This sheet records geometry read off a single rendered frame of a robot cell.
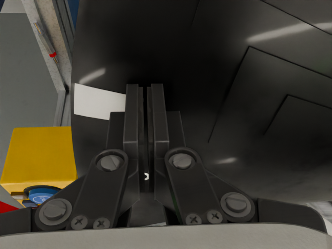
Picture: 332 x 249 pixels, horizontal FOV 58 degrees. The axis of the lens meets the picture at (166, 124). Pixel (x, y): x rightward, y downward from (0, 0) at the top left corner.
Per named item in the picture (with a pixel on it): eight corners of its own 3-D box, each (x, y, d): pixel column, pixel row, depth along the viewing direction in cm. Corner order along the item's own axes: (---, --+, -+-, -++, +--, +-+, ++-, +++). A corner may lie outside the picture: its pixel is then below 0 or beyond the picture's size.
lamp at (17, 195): (28, 195, 43) (27, 199, 42) (15, 196, 42) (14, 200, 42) (24, 190, 41) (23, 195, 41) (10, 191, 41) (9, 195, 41)
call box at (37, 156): (98, 163, 59) (94, 218, 53) (45, 165, 58) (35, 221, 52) (83, 116, 45) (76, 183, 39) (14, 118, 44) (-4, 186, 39)
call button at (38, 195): (63, 193, 44) (62, 205, 43) (35, 194, 44) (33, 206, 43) (56, 183, 41) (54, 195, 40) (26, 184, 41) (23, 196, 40)
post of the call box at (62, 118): (78, 99, 59) (71, 155, 52) (62, 100, 59) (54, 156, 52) (75, 89, 56) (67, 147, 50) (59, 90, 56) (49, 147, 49)
